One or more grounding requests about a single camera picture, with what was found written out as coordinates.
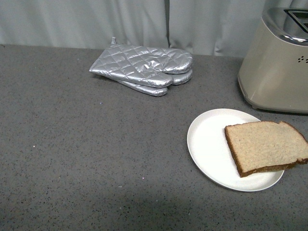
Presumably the silver quilted oven mitt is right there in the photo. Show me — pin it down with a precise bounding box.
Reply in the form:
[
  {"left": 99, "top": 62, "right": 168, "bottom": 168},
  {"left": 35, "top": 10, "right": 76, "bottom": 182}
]
[
  {"left": 118, "top": 69, "right": 193, "bottom": 97},
  {"left": 89, "top": 37, "right": 193, "bottom": 89}
]

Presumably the grey curtain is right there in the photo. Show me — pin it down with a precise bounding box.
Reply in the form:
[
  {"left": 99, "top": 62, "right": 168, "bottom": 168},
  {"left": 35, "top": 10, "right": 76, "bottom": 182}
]
[{"left": 0, "top": 0, "right": 308, "bottom": 57}]

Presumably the upper silver quilted oven mitt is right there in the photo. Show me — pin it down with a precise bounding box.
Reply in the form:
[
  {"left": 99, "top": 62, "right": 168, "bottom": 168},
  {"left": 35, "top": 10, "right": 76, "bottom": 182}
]
[{"left": 89, "top": 37, "right": 193, "bottom": 89}]

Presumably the lower silver quilted oven mitt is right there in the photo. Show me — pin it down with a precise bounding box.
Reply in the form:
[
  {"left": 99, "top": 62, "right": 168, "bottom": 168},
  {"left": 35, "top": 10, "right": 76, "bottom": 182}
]
[{"left": 118, "top": 69, "right": 193, "bottom": 97}]

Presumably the slice of brown bread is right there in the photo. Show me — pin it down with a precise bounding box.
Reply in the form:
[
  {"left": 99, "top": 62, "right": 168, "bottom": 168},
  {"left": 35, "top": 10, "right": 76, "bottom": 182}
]
[{"left": 224, "top": 121, "right": 308, "bottom": 178}]

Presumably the white round plate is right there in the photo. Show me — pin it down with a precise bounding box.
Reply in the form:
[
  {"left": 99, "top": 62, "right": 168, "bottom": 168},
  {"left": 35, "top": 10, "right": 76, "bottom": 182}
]
[{"left": 187, "top": 108, "right": 284, "bottom": 192}]

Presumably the beige two-slot toaster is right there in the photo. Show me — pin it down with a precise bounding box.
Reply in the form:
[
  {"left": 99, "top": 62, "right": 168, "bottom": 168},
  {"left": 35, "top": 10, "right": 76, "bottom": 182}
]
[{"left": 238, "top": 8, "right": 308, "bottom": 114}]

